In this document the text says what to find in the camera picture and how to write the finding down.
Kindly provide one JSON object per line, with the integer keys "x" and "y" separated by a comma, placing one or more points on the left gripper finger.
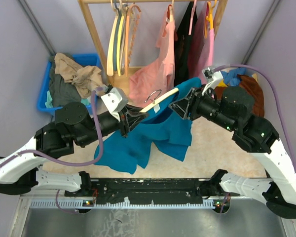
{"x": 135, "y": 112}
{"x": 132, "y": 120}

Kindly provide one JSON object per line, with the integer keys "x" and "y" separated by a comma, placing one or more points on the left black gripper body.
{"x": 123, "y": 116}

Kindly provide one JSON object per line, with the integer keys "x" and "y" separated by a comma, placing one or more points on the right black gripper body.
{"x": 195, "y": 114}

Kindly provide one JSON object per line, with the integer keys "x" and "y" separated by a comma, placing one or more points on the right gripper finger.
{"x": 184, "y": 113}
{"x": 190, "y": 100}

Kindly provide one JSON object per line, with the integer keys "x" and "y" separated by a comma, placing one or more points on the cream plastic hanger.
{"x": 159, "y": 100}

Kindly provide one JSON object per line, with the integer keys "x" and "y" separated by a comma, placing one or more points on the teal blue t shirt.
{"x": 163, "y": 127}

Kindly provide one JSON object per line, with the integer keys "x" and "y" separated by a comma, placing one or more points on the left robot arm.
{"x": 22, "y": 171}

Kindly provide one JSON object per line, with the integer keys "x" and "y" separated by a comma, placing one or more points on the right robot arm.
{"x": 253, "y": 134}

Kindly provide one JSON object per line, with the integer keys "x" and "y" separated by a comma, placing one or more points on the salmon pink t shirt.
{"x": 159, "y": 75}

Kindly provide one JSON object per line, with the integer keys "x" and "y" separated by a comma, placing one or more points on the black t shirt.
{"x": 182, "y": 46}

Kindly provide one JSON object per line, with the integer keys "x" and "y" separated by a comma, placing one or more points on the brown t shirt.
{"x": 251, "y": 86}

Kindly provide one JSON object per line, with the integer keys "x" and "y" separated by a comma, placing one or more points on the beige t shirt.
{"x": 84, "y": 79}

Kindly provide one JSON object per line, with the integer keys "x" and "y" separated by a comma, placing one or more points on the dark grey t shirt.
{"x": 61, "y": 92}

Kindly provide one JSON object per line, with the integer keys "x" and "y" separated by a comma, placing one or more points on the yellow hanger with shirt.
{"x": 209, "y": 18}

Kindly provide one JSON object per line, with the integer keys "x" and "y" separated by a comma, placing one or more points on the beige hanger with shirt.
{"x": 170, "y": 12}

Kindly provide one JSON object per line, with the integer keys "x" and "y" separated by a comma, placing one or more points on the pink hanger with shirt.
{"x": 191, "y": 17}

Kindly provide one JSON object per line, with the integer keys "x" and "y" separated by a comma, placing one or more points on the orange plastic hanger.
{"x": 131, "y": 9}

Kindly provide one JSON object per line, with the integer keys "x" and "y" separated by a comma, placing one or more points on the yellow cloth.
{"x": 222, "y": 84}

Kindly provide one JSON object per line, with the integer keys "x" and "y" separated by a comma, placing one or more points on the light blue cloth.
{"x": 231, "y": 78}

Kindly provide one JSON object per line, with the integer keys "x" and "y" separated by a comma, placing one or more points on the wooden clothes rack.
{"x": 123, "y": 81}

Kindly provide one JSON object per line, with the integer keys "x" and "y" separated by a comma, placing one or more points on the mint green cloth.
{"x": 48, "y": 100}

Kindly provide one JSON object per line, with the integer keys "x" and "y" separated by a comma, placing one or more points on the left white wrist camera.
{"x": 115, "y": 100}

